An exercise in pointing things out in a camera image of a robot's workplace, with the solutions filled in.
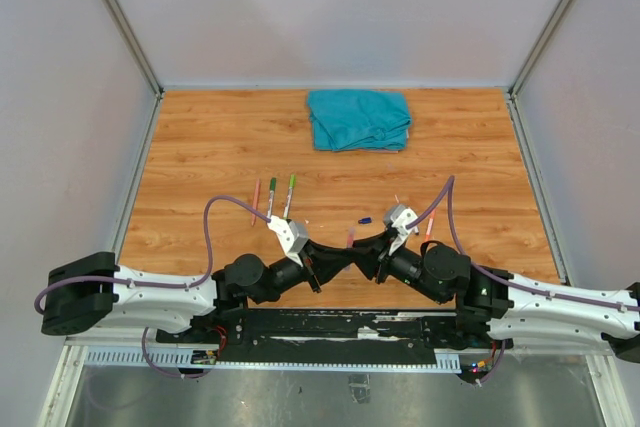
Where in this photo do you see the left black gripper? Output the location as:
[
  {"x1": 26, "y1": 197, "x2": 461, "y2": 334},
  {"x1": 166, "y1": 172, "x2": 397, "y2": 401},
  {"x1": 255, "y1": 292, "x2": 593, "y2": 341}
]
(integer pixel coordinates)
[{"x1": 252, "y1": 239, "x2": 354, "y2": 305}]

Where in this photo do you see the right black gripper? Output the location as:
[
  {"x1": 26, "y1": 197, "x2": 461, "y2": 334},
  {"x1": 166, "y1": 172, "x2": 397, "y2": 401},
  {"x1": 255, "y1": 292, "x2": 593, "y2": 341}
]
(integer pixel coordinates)
[{"x1": 343, "y1": 228, "x2": 446, "y2": 303}]

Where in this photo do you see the pink marker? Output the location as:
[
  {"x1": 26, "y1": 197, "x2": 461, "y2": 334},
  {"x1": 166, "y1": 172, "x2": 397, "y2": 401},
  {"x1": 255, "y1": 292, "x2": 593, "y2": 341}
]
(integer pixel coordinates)
[{"x1": 346, "y1": 227, "x2": 356, "y2": 248}]

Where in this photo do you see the pink pen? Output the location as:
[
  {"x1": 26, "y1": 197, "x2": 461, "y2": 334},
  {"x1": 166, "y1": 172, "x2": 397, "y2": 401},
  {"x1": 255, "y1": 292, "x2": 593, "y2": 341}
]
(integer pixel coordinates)
[{"x1": 251, "y1": 178, "x2": 261, "y2": 227}]

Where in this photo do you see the white pen yellow-green tip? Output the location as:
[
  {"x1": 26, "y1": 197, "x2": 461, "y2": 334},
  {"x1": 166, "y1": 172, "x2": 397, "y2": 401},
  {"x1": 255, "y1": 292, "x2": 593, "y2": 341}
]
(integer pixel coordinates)
[{"x1": 283, "y1": 174, "x2": 296, "y2": 219}]

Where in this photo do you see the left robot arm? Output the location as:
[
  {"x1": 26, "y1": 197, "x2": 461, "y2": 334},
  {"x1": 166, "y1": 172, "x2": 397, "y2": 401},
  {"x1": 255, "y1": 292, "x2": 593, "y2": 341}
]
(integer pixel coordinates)
[{"x1": 34, "y1": 241, "x2": 365, "y2": 343}]

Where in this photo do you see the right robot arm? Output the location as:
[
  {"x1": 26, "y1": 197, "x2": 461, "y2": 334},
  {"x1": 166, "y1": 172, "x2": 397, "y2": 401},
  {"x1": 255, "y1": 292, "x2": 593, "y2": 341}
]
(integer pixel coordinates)
[{"x1": 347, "y1": 232, "x2": 639, "y2": 363}]

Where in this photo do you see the orange pen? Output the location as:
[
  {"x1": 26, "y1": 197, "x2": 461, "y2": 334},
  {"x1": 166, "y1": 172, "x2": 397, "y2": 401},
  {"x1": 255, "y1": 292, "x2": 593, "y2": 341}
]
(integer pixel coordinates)
[{"x1": 424, "y1": 209, "x2": 437, "y2": 242}]

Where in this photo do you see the black tipped white pen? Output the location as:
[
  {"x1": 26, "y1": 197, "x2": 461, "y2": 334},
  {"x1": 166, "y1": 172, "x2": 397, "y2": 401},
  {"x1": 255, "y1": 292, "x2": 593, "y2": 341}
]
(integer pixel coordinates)
[{"x1": 266, "y1": 177, "x2": 277, "y2": 218}]

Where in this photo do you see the teal folded cloth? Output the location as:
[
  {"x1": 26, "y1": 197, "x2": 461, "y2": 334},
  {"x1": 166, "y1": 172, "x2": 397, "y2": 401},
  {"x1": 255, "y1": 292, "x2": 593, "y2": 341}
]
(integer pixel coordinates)
[{"x1": 306, "y1": 89, "x2": 412, "y2": 152}]

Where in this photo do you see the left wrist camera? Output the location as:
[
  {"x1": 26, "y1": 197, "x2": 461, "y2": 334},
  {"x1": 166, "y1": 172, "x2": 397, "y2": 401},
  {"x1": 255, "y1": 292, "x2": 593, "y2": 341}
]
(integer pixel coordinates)
[{"x1": 268, "y1": 215, "x2": 309, "y2": 259}]

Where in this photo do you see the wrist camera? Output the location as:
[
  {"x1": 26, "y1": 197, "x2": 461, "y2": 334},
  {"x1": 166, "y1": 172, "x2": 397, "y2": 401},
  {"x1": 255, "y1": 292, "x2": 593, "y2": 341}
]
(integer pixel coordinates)
[
  {"x1": 383, "y1": 204, "x2": 418, "y2": 254},
  {"x1": 268, "y1": 215, "x2": 309, "y2": 259}
]

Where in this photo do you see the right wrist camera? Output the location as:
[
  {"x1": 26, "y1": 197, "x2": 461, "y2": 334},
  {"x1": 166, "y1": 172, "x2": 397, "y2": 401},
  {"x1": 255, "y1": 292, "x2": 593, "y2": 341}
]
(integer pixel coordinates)
[{"x1": 383, "y1": 204, "x2": 418, "y2": 254}]

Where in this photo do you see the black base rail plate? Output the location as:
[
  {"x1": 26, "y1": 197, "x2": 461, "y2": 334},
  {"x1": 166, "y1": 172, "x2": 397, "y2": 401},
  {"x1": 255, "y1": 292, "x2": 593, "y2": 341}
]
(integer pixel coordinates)
[{"x1": 154, "y1": 308, "x2": 497, "y2": 365}]

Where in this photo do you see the grey slotted cable duct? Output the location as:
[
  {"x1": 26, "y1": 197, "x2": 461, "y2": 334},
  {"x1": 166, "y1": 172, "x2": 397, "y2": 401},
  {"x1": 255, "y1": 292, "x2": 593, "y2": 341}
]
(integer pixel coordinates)
[{"x1": 85, "y1": 346, "x2": 461, "y2": 373}]

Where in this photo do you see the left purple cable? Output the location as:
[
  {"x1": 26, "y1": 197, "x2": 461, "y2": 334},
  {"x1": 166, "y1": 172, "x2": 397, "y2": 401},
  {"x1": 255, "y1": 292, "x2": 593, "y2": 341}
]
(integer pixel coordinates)
[{"x1": 33, "y1": 195, "x2": 274, "y2": 379}]

